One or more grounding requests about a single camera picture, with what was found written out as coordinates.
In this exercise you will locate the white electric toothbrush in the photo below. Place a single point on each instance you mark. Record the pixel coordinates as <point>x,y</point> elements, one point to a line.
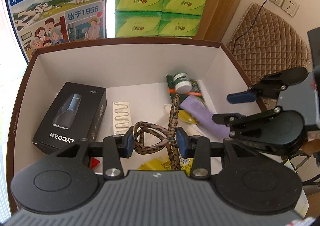
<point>190,129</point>

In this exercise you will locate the white green medicine bottle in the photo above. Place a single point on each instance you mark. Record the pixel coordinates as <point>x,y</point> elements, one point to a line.
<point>182,83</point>

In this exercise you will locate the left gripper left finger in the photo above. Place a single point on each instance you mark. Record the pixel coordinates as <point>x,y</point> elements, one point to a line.
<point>116,147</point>

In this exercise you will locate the green tissue multipack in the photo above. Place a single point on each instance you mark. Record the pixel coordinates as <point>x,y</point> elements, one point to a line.
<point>177,18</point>

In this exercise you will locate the purple cream tube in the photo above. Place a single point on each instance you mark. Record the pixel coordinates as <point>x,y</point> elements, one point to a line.
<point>197,109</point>

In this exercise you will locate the brown quilted chair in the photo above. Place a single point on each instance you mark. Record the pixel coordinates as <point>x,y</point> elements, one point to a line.
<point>264,43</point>

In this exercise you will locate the wall power socket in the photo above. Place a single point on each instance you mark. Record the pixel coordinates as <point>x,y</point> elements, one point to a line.
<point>289,6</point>

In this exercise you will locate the blue milk carton box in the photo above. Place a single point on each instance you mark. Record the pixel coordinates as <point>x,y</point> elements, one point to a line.
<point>42,23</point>

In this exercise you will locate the black product box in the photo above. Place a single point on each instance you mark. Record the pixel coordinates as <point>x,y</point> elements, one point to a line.
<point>76,113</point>

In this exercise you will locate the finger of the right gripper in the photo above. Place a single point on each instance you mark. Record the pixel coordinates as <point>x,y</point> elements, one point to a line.
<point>275,131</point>
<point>270,86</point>

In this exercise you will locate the green round-pattern packet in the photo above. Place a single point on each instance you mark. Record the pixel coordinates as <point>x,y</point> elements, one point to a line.
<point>195,91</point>

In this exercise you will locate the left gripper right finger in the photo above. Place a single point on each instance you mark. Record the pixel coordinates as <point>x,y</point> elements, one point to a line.
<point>198,148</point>

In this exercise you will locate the leopard print hair band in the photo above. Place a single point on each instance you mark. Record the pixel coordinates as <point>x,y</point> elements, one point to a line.
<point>166,136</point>

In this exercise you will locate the red snack packet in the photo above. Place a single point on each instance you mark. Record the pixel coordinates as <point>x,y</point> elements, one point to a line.
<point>94,162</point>

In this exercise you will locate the wooden door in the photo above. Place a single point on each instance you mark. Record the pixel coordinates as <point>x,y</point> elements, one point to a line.
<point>225,1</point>

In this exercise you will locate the yellow snack packet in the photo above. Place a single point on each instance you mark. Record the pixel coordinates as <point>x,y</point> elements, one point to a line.
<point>160,160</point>

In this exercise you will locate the brown cardboard storage box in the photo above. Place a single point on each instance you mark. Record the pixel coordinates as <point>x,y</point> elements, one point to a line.
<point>132,69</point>

